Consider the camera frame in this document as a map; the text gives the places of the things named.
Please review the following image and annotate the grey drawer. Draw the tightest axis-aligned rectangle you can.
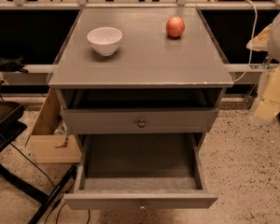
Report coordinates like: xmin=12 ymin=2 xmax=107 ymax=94
xmin=62 ymin=108 xmax=218 ymax=134
xmin=64 ymin=133 xmax=217 ymax=210

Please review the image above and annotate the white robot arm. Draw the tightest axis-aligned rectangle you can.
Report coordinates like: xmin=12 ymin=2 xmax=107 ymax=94
xmin=246 ymin=12 xmax=280 ymax=125

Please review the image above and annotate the grey wooden drawer cabinet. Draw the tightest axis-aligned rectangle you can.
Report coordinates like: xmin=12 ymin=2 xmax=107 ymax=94
xmin=48 ymin=7 xmax=234 ymax=141

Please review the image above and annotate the grey top drawer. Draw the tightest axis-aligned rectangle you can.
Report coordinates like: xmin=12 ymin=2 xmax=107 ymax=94
xmin=62 ymin=108 xmax=218 ymax=134

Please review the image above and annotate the white ceramic bowl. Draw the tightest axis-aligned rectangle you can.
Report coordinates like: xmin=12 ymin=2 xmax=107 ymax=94
xmin=87 ymin=27 xmax=123 ymax=56

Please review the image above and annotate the red apple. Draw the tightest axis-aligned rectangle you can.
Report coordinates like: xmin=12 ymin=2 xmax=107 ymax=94
xmin=166 ymin=17 xmax=185 ymax=38

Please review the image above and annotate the cardboard box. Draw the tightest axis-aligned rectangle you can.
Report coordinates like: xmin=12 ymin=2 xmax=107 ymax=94
xmin=29 ymin=90 xmax=81 ymax=163

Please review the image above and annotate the black floor cable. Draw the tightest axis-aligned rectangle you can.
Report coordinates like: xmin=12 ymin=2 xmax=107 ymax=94
xmin=9 ymin=143 xmax=91 ymax=224

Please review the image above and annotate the black stand frame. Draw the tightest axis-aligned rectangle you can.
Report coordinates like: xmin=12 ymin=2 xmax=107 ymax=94
xmin=0 ymin=99 xmax=76 ymax=224

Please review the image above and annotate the black object on rail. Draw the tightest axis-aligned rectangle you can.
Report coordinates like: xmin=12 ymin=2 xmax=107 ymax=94
xmin=0 ymin=58 xmax=28 ymax=73

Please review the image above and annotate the white cable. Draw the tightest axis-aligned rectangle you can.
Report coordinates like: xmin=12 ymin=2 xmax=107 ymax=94
xmin=232 ymin=0 xmax=259 ymax=84

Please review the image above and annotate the metal railing frame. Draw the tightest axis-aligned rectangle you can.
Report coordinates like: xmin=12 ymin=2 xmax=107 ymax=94
xmin=0 ymin=0 xmax=280 ymax=86

